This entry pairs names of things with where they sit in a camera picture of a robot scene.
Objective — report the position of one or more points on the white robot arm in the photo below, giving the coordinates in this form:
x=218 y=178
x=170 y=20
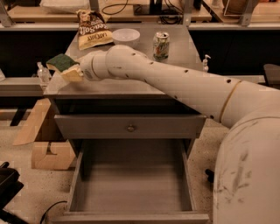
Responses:
x=246 y=188

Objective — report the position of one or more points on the black object lower left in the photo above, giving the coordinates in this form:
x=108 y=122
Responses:
x=9 y=187

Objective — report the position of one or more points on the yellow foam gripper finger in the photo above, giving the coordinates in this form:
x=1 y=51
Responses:
x=73 y=74

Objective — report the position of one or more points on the open bottom grey drawer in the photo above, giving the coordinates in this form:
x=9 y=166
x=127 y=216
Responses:
x=131 y=181

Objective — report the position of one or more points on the grey drawer cabinet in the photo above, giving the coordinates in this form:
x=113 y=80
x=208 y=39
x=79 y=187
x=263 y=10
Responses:
x=117 y=97

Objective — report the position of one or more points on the cardboard box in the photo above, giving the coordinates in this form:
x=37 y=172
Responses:
x=49 y=150

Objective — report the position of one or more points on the chip bag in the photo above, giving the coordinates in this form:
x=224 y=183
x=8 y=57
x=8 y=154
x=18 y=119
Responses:
x=93 y=30

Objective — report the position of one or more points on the soda can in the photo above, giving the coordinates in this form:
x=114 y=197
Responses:
x=161 y=43

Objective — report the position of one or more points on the closed middle grey drawer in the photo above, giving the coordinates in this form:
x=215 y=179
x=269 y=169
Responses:
x=142 y=126

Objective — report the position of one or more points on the clear plastic bottle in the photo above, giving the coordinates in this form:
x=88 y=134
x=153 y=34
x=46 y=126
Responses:
x=43 y=73

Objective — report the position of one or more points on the white pump bottle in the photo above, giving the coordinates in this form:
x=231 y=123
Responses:
x=205 y=62

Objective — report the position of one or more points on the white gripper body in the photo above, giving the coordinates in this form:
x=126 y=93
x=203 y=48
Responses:
x=87 y=69

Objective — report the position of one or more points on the green and yellow sponge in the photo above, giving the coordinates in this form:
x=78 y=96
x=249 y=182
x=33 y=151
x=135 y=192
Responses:
x=60 y=63

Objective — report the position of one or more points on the white bowl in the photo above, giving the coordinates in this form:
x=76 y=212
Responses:
x=127 y=37

